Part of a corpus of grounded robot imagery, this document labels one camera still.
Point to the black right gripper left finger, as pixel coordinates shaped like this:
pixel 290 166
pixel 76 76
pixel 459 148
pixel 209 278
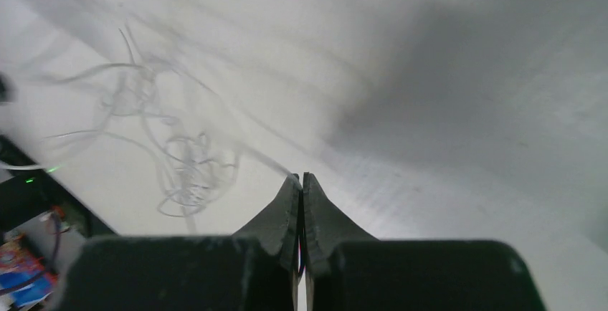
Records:
pixel 256 268

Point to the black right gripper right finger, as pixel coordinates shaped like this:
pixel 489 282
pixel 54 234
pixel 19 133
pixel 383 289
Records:
pixel 346 268

